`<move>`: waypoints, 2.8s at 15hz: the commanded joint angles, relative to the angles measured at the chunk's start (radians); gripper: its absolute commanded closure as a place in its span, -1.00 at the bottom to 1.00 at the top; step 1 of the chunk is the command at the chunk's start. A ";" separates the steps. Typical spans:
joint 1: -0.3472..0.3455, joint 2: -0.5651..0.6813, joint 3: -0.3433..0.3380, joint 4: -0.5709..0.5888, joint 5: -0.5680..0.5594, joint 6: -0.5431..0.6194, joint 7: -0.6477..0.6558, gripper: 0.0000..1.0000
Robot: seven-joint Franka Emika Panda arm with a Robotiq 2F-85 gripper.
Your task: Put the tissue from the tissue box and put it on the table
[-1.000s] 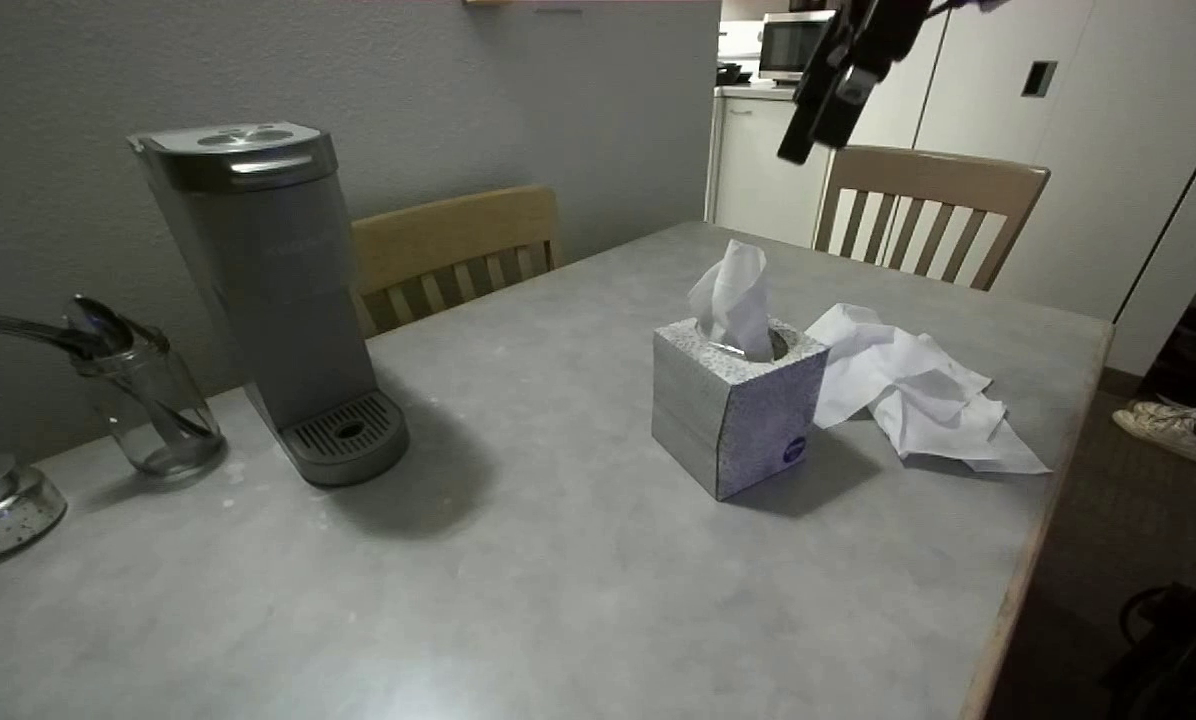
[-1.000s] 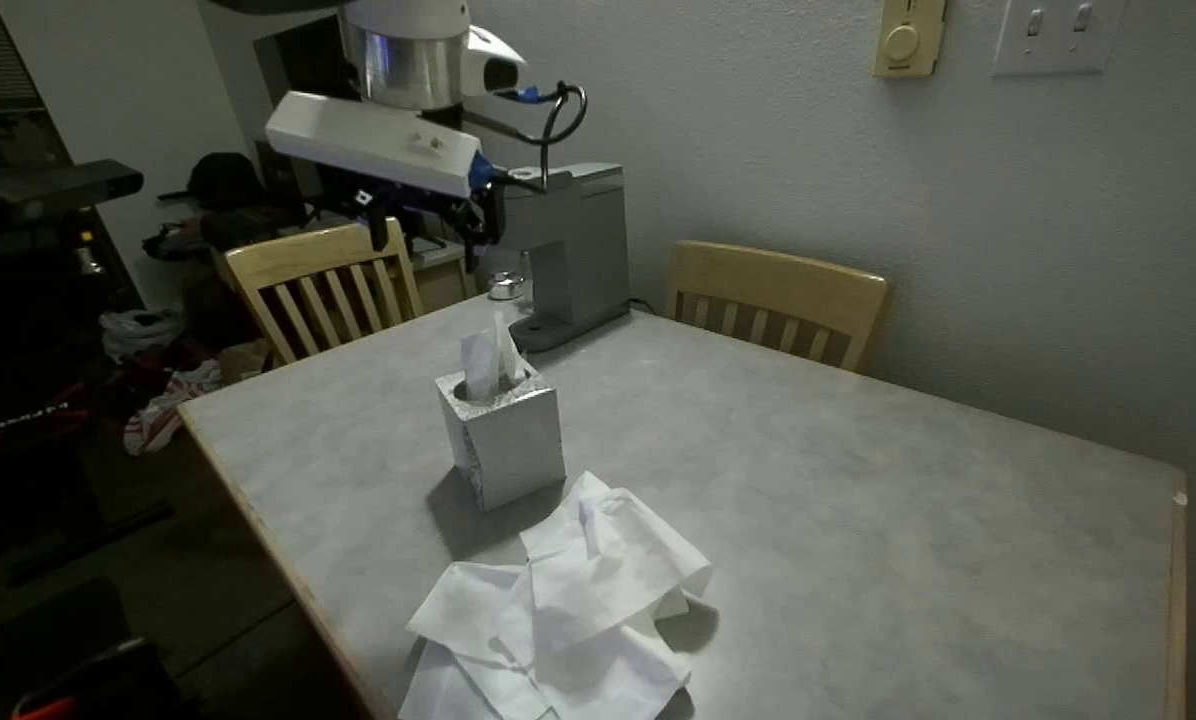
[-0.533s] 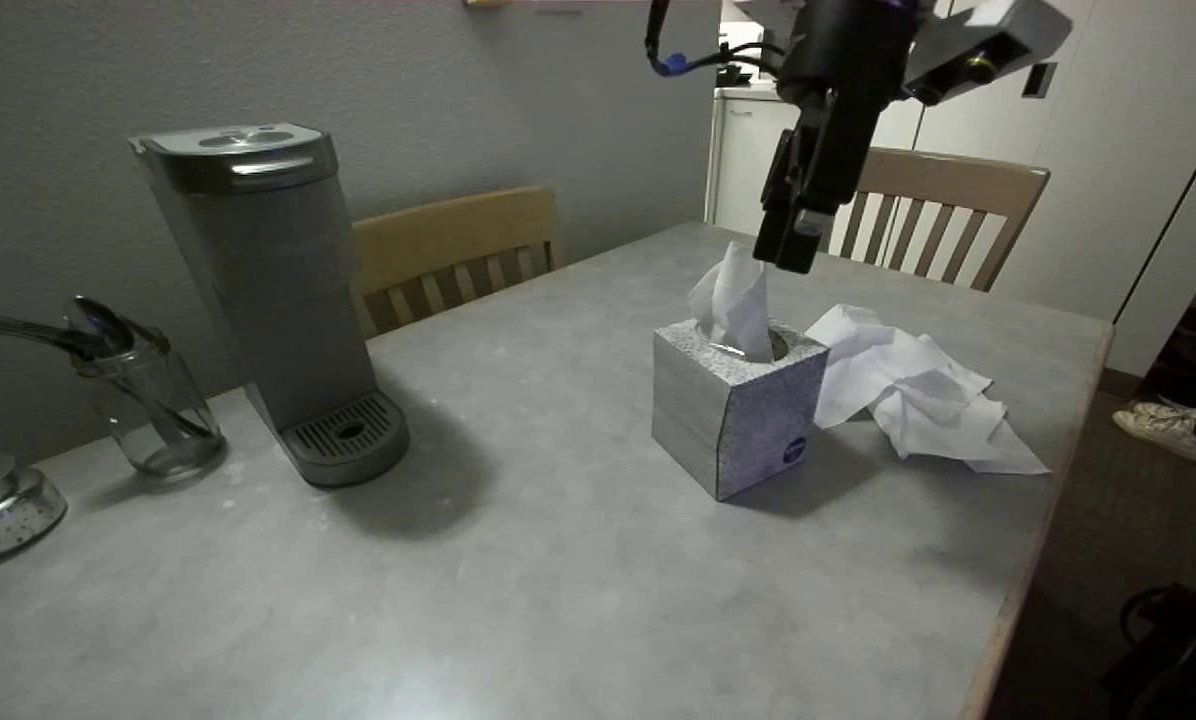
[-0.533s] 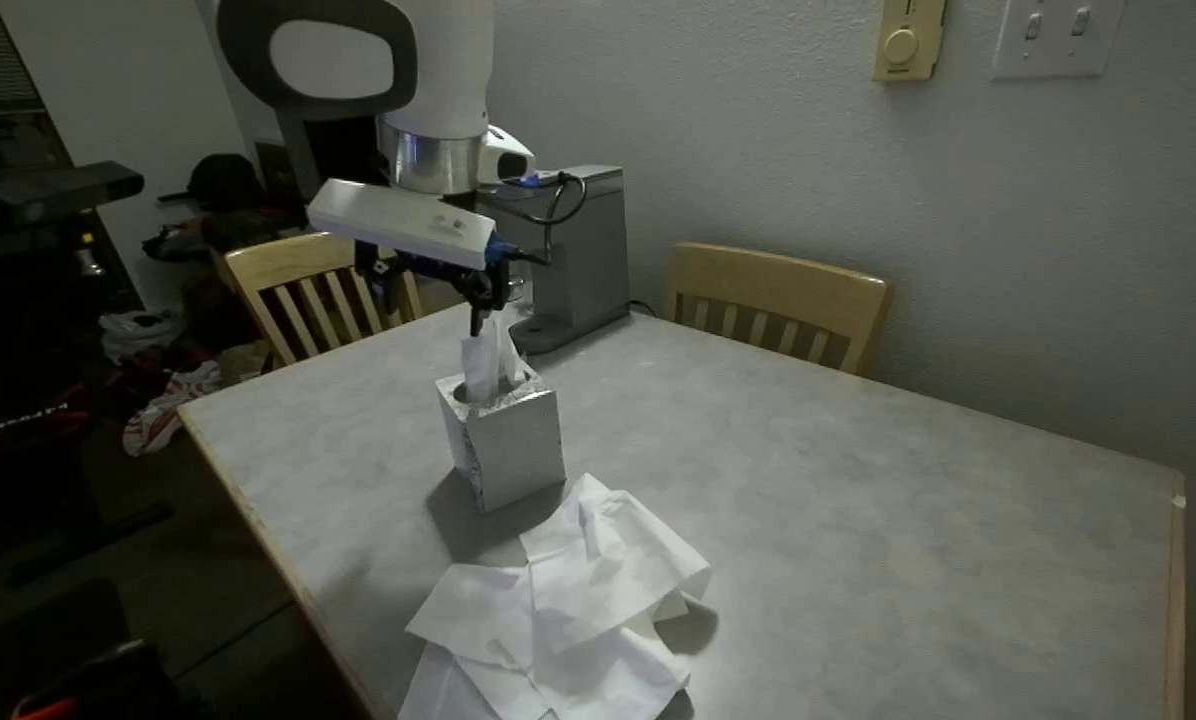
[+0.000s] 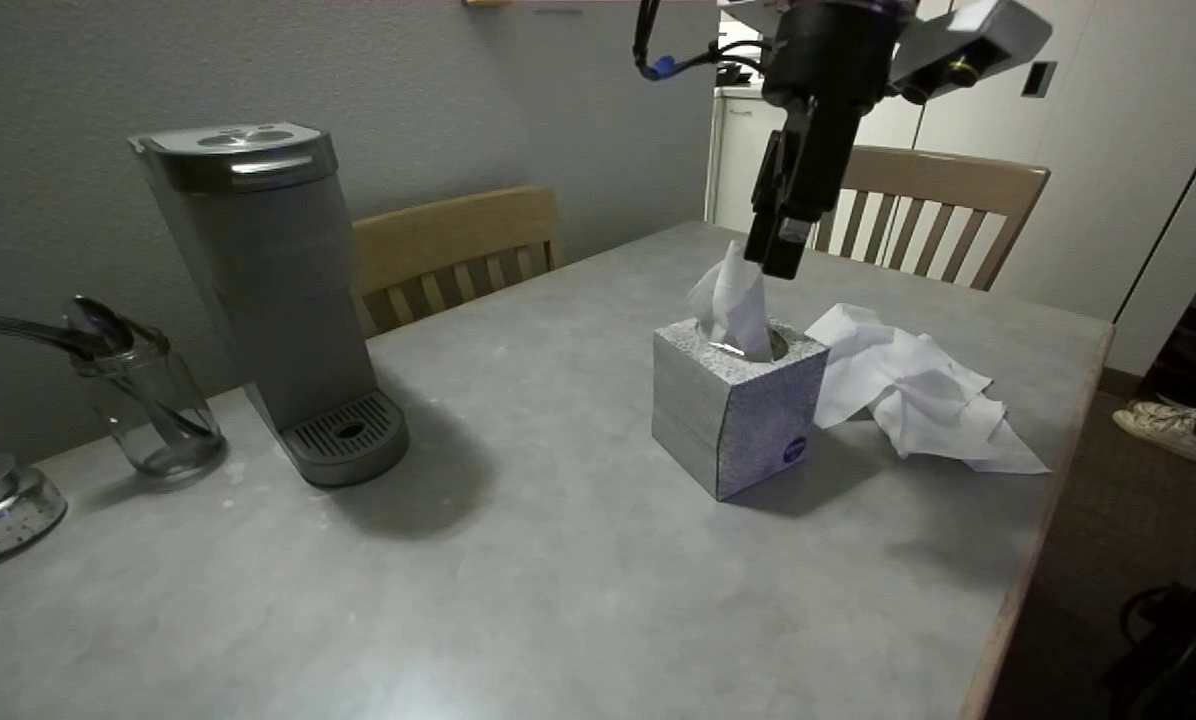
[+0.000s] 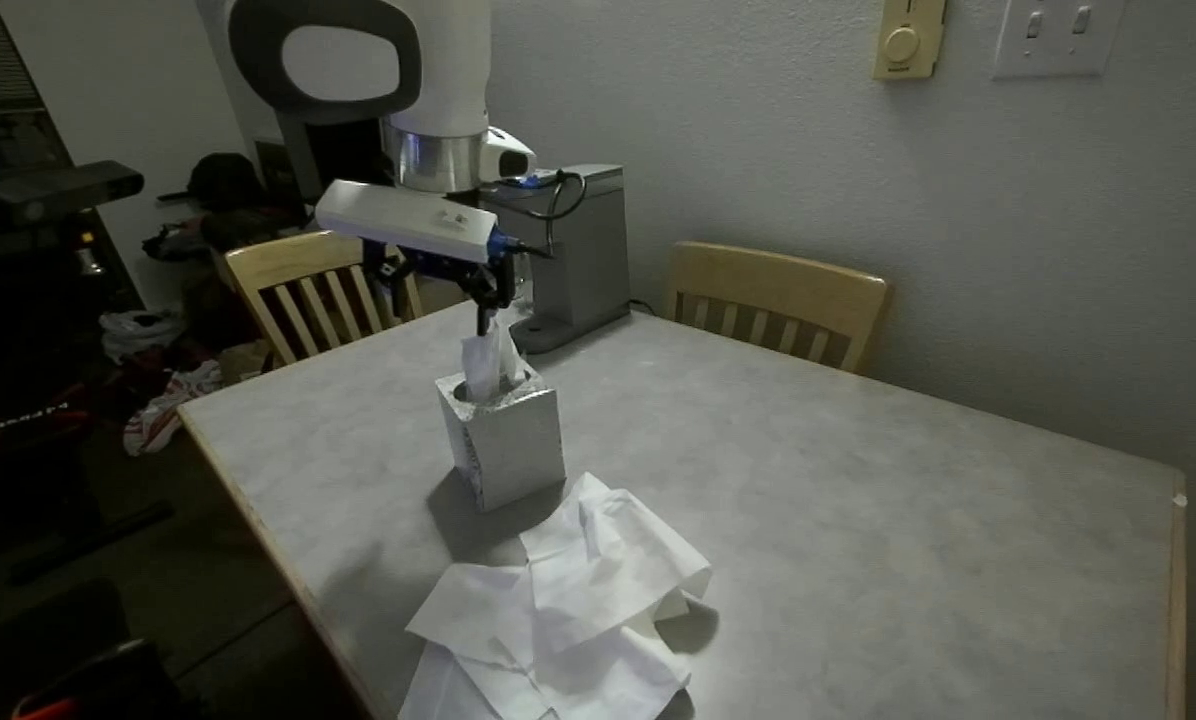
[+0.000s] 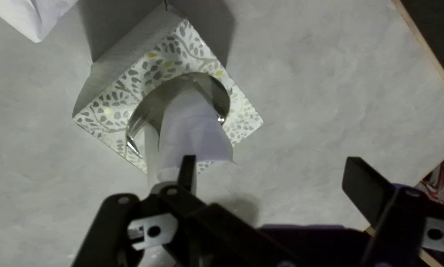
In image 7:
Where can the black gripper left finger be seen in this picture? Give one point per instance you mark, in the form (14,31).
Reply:
(108,227)

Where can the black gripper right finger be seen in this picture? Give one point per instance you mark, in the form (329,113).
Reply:
(375,193)

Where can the white pulled tissue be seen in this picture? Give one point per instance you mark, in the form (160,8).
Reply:
(192,134)

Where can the cube tissue box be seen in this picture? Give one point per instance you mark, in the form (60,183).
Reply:
(115,94)

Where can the crumpled white tissue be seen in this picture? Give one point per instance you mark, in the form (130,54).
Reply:
(34,15)

